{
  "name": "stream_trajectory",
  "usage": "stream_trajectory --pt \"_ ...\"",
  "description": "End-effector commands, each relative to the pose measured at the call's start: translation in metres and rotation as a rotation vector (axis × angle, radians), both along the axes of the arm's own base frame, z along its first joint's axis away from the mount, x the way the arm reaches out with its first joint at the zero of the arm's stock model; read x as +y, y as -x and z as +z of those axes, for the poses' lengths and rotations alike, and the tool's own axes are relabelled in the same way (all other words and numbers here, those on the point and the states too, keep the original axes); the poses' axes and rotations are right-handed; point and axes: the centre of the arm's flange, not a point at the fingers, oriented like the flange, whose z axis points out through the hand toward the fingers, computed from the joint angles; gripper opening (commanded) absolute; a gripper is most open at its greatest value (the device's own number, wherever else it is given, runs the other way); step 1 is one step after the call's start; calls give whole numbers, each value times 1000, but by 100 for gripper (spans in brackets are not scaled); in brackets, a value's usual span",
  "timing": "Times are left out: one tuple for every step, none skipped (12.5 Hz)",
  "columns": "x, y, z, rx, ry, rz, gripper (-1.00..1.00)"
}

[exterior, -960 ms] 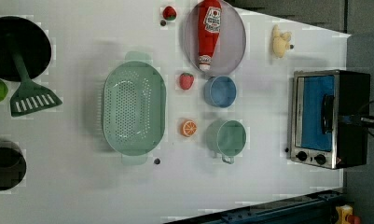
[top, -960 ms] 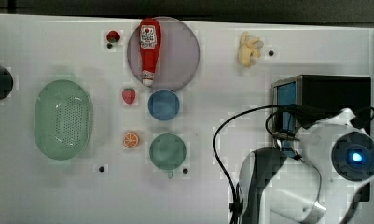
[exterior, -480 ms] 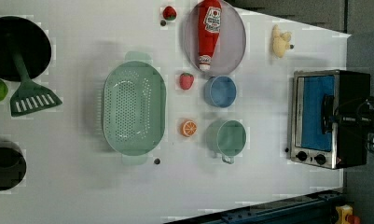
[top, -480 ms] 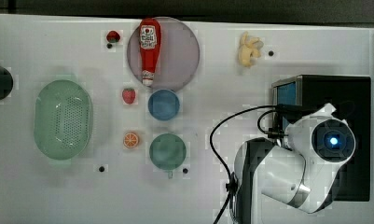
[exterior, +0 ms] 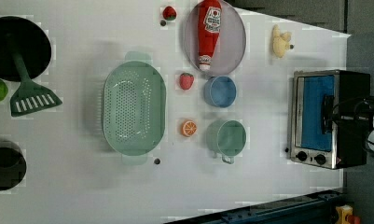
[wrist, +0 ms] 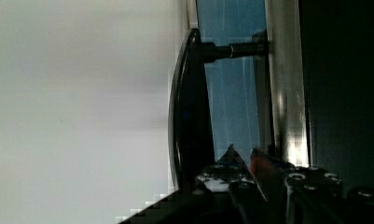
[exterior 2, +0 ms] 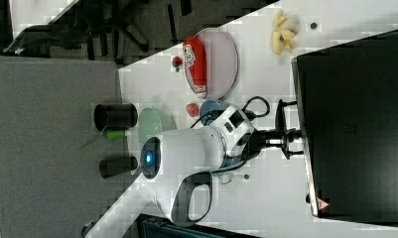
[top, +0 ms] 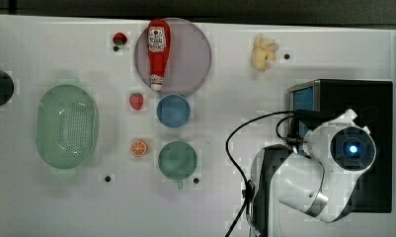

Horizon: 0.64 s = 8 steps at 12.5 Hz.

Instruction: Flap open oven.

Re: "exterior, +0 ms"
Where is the blue cup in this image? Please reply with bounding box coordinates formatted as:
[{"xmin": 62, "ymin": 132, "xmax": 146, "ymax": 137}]
[{"xmin": 203, "ymin": 77, "xmax": 237, "ymax": 108}]

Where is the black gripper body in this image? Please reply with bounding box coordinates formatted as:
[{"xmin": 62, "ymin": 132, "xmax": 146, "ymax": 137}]
[{"xmin": 330, "ymin": 102, "xmax": 374, "ymax": 124}]

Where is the toy strawberry centre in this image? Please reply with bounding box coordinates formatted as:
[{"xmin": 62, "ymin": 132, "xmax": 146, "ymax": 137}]
[{"xmin": 179, "ymin": 73, "xmax": 194, "ymax": 91}]

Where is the silver black toaster oven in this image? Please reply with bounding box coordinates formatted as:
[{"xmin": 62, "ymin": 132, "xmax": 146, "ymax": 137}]
[{"xmin": 289, "ymin": 70, "xmax": 372, "ymax": 170}]

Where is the toy strawberry top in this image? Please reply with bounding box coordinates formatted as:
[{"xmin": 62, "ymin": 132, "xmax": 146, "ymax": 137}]
[{"xmin": 162, "ymin": 6, "xmax": 177, "ymax": 21}]

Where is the yellow red toy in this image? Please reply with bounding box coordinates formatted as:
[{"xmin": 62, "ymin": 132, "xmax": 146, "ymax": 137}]
[{"xmin": 336, "ymin": 205, "xmax": 361, "ymax": 224}]

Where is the black frying pan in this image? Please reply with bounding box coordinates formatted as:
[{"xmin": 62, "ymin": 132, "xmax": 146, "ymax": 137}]
[{"xmin": 0, "ymin": 16, "xmax": 52, "ymax": 82}]

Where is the green slotted spatula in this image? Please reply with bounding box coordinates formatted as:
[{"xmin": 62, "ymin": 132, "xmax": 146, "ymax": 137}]
[{"xmin": 10, "ymin": 50, "xmax": 62, "ymax": 117}]

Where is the grey round plate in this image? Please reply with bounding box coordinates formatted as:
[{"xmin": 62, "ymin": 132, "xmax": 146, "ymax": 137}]
[{"xmin": 183, "ymin": 0, "xmax": 246, "ymax": 76}]

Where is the toy orange slice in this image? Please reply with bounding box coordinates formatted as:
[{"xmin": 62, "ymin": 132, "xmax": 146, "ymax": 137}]
[{"xmin": 181, "ymin": 120, "xmax": 197, "ymax": 137}]

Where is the yellow plush banana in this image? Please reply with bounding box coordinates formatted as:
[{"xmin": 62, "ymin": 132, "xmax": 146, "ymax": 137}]
[{"xmin": 272, "ymin": 24, "xmax": 294, "ymax": 58}]

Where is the blue metal frame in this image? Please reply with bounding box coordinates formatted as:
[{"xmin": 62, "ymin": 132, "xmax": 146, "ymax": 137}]
[{"xmin": 166, "ymin": 190, "xmax": 345, "ymax": 224}]

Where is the red plush ketchup bottle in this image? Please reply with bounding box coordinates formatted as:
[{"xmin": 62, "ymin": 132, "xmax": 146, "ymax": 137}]
[{"xmin": 198, "ymin": 0, "xmax": 222, "ymax": 72}]

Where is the blue oven door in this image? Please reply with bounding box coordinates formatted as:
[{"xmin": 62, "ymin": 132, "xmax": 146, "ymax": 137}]
[{"xmin": 295, "ymin": 76, "xmax": 335, "ymax": 151}]

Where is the toy strawberry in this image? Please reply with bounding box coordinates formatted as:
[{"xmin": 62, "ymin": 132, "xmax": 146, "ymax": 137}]
[
  {"xmin": 179, "ymin": 73, "xmax": 194, "ymax": 91},
  {"xmin": 162, "ymin": 6, "xmax": 177, "ymax": 21}
]

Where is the green oval colander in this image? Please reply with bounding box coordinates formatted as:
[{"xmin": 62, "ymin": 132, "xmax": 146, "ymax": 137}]
[{"xmin": 102, "ymin": 51, "xmax": 166, "ymax": 165}]

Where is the green mug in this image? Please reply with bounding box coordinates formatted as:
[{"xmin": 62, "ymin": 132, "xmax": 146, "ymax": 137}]
[{"xmin": 205, "ymin": 119, "xmax": 246, "ymax": 164}]

